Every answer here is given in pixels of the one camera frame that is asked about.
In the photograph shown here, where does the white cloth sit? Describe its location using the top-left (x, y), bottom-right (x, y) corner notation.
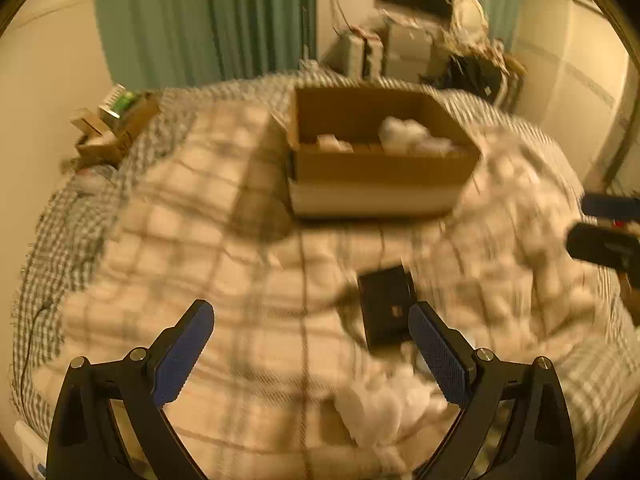
top-left (334, 364), bottom-right (448, 448)

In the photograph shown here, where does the white sliding wardrobe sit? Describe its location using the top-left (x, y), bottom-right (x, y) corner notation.
top-left (513, 0), bottom-right (629, 178)

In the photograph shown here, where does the black bag on chair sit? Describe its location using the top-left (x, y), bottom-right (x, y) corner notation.
top-left (420, 54), bottom-right (508, 104)

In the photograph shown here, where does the green white book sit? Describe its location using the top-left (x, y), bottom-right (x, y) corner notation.
top-left (99, 84), bottom-right (137, 119)

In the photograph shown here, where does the white ribbed suitcase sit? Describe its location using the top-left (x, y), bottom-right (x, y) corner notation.
top-left (337, 29), bottom-right (384, 81)

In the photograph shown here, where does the clear plastic bag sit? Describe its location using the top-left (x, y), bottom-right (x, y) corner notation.
top-left (70, 166), bottom-right (117, 195)

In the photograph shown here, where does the white oval vanity mirror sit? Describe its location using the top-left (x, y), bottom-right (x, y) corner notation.
top-left (451, 0), bottom-right (489, 42)

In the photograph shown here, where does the cream plaid blanket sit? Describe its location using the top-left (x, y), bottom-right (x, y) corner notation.
top-left (44, 98), bottom-right (626, 470)

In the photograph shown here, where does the green curtain left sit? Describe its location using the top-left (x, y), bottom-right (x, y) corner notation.
top-left (93, 0), bottom-right (317, 89)

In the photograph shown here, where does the open brown cardboard box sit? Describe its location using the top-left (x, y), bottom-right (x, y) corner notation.
top-left (288, 86), bottom-right (480, 220)

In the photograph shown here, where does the black wallet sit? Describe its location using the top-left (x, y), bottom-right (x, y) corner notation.
top-left (358, 264), bottom-right (416, 352)

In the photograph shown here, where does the cardboard box with clutter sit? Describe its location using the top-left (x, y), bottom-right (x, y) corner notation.
top-left (70, 92), bottom-right (160, 169)

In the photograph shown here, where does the silver mini fridge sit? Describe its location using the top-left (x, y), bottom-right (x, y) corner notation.
top-left (383, 23), bottom-right (442, 82)

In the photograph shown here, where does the white grey insulated bottle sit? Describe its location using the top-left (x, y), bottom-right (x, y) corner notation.
top-left (378, 116), bottom-right (454, 156)

